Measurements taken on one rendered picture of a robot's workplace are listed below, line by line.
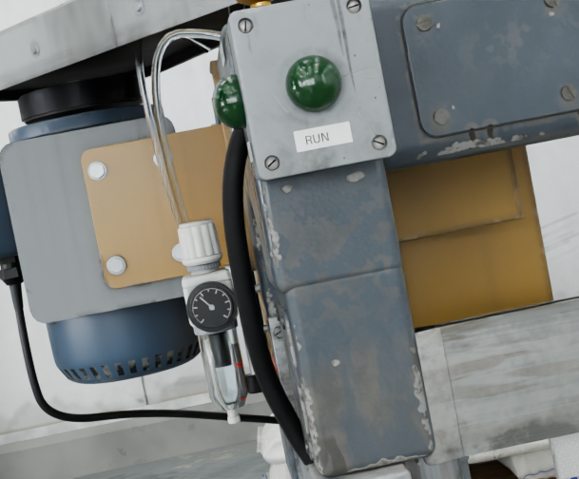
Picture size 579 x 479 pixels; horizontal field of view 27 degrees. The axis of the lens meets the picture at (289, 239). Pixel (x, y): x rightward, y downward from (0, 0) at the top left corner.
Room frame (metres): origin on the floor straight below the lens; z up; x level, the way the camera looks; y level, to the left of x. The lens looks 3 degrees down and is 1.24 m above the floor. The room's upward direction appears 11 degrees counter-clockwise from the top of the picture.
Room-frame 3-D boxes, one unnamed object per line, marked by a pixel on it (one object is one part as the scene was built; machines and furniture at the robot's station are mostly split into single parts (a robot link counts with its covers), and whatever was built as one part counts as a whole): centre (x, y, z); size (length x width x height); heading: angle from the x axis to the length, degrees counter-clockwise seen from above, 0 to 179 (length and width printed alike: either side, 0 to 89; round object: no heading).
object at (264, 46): (0.65, -0.03, 1.28); 0.08 x 0.05 x 0.09; 94
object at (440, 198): (0.95, -0.07, 1.26); 0.22 x 0.05 x 0.16; 94
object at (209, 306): (0.87, 0.07, 1.16); 0.04 x 0.02 x 0.04; 94
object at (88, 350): (1.16, 0.17, 1.21); 0.15 x 0.15 x 0.25
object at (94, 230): (1.08, 0.10, 1.23); 0.28 x 0.07 x 0.16; 94
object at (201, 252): (0.89, 0.06, 1.14); 0.05 x 0.04 x 0.16; 4
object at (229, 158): (0.71, 0.01, 1.20); 0.05 x 0.05 x 0.27; 4
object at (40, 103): (1.16, 0.17, 1.35); 0.12 x 0.12 x 0.04
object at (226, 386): (0.89, 0.07, 1.11); 0.03 x 0.03 x 0.06
